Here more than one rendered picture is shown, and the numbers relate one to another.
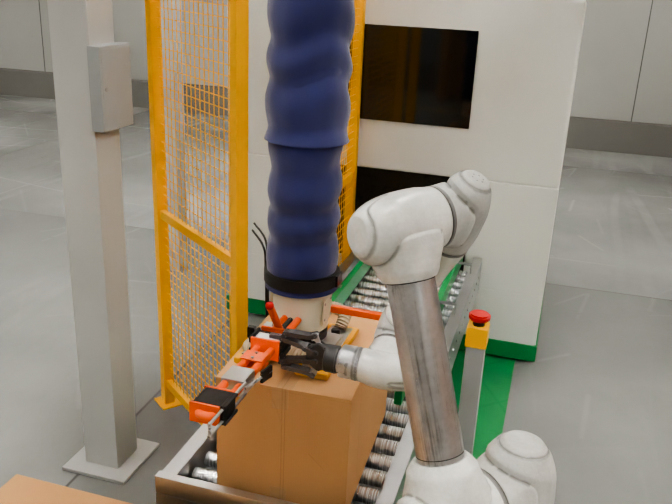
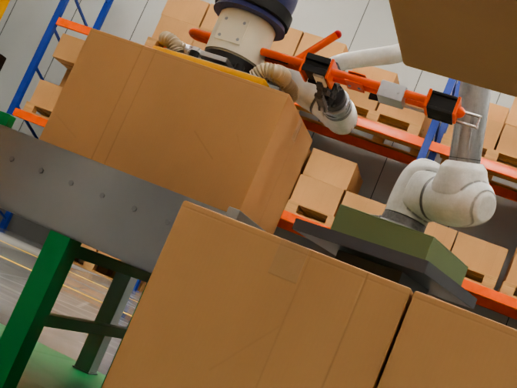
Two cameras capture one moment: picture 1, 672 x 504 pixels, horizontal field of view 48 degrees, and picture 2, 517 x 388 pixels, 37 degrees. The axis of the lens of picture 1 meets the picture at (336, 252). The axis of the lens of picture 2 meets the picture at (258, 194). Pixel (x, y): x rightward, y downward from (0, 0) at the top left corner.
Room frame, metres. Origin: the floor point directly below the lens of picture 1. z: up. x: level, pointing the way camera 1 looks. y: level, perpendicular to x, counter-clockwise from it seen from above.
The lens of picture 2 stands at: (1.78, 2.22, 0.43)
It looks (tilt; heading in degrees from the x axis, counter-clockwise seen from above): 8 degrees up; 273
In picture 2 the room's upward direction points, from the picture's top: 23 degrees clockwise
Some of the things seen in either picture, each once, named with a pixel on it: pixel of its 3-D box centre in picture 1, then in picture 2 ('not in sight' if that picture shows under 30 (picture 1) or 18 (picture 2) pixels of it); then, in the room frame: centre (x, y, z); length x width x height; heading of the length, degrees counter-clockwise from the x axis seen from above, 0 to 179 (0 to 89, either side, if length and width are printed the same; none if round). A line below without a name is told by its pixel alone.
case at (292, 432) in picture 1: (310, 397); (179, 149); (2.13, 0.06, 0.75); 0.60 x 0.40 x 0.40; 166
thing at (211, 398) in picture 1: (211, 405); (442, 106); (1.52, 0.27, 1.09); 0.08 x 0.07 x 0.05; 164
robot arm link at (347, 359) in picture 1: (349, 362); (335, 103); (1.77, -0.05, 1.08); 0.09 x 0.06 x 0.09; 164
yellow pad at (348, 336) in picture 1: (328, 345); not in sight; (2.06, 0.01, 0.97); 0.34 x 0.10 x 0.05; 164
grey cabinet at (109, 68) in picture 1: (111, 86); not in sight; (2.76, 0.84, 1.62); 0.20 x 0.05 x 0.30; 164
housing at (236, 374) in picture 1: (238, 381); (392, 94); (1.64, 0.23, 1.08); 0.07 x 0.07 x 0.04; 74
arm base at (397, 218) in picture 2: not in sight; (396, 225); (1.42, -0.44, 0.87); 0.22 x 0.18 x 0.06; 148
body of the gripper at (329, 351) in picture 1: (323, 356); (331, 94); (1.79, 0.02, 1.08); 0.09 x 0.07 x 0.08; 74
